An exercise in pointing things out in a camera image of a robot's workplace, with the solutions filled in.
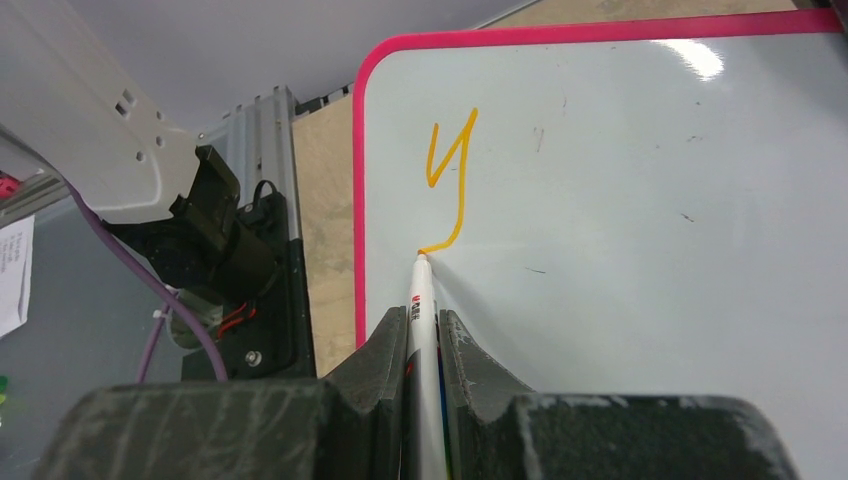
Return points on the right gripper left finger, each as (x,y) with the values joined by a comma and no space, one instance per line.
(345,425)

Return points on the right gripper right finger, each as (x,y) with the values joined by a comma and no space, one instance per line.
(499,428)

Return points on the white marker pen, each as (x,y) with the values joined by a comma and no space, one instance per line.
(425,455)

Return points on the pink framed whiteboard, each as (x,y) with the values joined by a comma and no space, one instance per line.
(655,206)

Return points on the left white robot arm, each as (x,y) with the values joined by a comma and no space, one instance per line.
(170,199)

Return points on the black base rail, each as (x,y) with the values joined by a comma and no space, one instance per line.
(271,336)

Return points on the aluminium frame rail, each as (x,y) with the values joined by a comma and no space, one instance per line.
(255,139)

